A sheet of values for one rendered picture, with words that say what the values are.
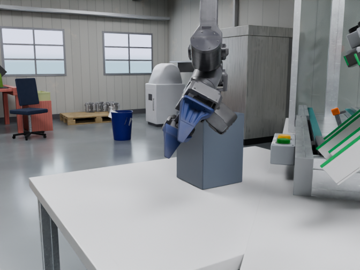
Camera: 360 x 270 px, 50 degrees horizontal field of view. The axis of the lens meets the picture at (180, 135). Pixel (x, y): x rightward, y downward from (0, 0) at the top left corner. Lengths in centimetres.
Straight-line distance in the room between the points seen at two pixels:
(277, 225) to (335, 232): 11
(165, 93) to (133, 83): 225
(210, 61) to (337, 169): 29
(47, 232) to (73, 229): 41
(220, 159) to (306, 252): 41
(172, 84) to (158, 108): 55
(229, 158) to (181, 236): 36
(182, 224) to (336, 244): 30
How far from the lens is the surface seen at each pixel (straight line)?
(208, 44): 71
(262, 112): 598
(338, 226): 89
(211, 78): 76
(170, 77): 765
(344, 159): 70
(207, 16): 86
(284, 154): 117
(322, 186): 105
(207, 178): 104
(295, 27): 199
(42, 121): 749
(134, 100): 973
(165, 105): 759
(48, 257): 128
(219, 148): 105
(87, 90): 928
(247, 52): 572
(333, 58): 222
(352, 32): 90
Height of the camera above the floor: 119
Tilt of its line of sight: 10 degrees down
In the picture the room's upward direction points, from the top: straight up
